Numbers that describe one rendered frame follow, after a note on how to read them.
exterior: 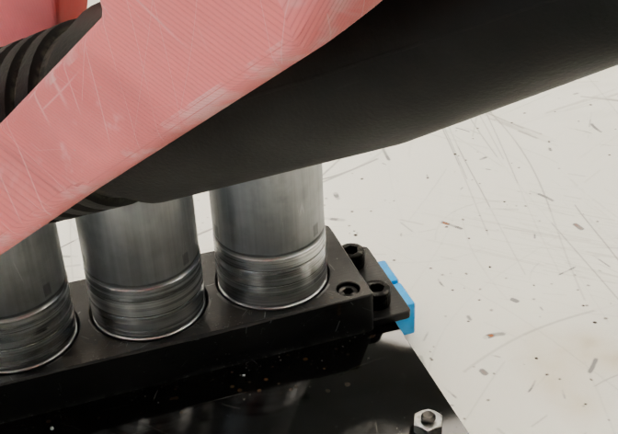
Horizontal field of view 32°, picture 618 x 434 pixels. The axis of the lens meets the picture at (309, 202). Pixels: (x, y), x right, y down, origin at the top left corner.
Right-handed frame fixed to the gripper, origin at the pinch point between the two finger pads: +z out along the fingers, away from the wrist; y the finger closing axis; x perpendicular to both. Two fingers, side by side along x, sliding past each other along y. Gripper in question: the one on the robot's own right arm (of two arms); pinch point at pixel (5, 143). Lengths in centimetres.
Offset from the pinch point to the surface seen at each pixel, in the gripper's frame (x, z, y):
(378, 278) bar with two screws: 4.7, 7.5, -10.4
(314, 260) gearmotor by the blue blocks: 3.3, 6.4, -8.4
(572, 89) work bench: 6.3, 8.0, -24.3
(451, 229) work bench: 5.5, 8.5, -14.9
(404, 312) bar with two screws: 5.6, 7.0, -9.5
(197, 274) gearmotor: 1.5, 7.3, -6.9
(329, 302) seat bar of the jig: 4.1, 6.9, -8.2
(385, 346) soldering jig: 5.6, 7.2, -8.5
